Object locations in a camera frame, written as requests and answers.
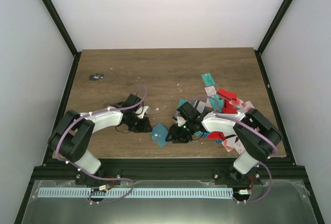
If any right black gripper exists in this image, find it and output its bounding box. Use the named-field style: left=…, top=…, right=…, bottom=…
left=165, top=121, right=195, bottom=144

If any blue leather card holder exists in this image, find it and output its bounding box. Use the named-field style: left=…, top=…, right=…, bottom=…
left=151, top=123, right=169, bottom=147

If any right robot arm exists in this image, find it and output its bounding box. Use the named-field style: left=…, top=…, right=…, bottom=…
left=165, top=101, right=282, bottom=184

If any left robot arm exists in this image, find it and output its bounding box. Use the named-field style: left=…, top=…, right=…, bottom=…
left=48, top=94, right=152, bottom=185

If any white card with red pattern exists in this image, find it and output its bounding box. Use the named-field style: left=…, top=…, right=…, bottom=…
left=205, top=85, right=217, bottom=96

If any small black card far left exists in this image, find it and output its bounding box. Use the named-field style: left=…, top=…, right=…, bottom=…
left=89, top=73, right=104, bottom=81

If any teal card top right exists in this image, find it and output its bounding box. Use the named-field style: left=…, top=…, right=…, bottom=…
left=201, top=73, right=215, bottom=86

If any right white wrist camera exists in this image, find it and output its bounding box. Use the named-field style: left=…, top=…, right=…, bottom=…
left=173, top=115, right=186, bottom=127

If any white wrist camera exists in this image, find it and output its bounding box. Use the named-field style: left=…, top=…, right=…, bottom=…
left=136, top=106, right=151, bottom=119
left=173, top=115, right=186, bottom=127

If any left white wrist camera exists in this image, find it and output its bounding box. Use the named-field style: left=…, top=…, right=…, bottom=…
left=136, top=106, right=151, bottom=119

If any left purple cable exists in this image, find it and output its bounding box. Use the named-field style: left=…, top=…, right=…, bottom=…
left=55, top=86, right=148, bottom=204

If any purple cable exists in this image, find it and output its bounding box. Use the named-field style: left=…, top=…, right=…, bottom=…
left=55, top=86, right=148, bottom=204
left=186, top=95, right=279, bottom=205

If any light blue slotted cable duct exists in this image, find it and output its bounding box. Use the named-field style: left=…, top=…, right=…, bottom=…
left=37, top=187, right=233, bottom=199

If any black aluminium frame rail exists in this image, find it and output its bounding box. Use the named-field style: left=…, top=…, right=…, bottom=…
left=31, top=157, right=308, bottom=181

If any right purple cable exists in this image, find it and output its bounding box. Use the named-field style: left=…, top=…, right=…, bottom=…
left=186, top=95, right=279, bottom=205

